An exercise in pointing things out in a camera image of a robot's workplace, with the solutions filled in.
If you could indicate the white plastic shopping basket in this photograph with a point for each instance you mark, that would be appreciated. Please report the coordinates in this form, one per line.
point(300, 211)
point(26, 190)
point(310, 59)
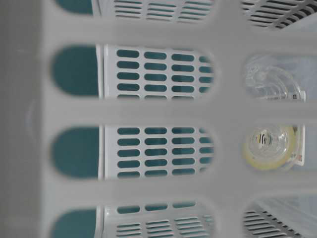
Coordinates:
point(130, 122)

